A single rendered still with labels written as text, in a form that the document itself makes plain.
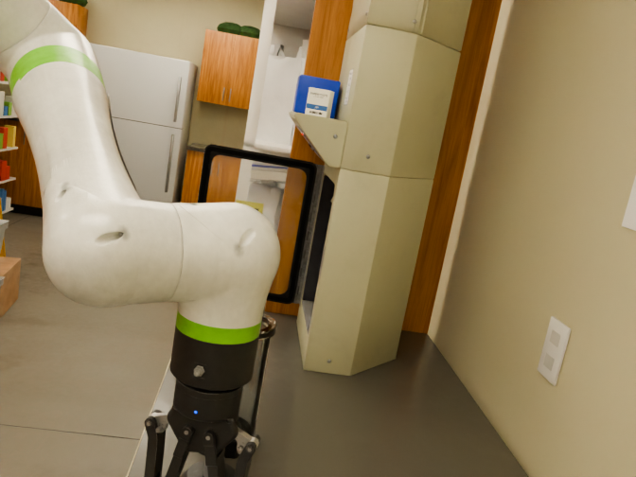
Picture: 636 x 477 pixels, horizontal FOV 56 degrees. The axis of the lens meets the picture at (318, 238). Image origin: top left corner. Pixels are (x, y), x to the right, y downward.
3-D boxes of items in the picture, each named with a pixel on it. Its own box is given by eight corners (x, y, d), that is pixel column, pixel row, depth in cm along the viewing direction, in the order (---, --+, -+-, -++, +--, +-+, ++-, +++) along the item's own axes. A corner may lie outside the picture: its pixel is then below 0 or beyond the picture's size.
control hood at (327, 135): (325, 156, 160) (331, 118, 158) (340, 168, 128) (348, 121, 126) (282, 149, 159) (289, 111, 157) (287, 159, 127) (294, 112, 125)
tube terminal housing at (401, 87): (381, 332, 172) (438, 58, 157) (408, 383, 141) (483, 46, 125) (296, 321, 169) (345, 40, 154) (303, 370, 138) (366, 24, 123)
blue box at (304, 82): (329, 117, 156) (336, 82, 154) (334, 118, 146) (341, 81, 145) (291, 111, 155) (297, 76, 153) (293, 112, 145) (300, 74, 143)
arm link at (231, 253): (307, 218, 62) (259, 196, 71) (191, 210, 55) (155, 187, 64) (285, 344, 65) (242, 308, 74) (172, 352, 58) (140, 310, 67)
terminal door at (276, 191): (293, 305, 167) (318, 163, 159) (185, 285, 167) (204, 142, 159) (293, 304, 168) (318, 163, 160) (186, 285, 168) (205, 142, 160)
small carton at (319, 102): (329, 118, 139) (334, 92, 138) (326, 117, 134) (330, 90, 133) (309, 114, 140) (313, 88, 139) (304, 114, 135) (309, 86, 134)
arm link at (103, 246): (116, 71, 79) (101, 145, 84) (20, 53, 72) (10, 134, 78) (193, 241, 54) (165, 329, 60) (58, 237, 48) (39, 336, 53)
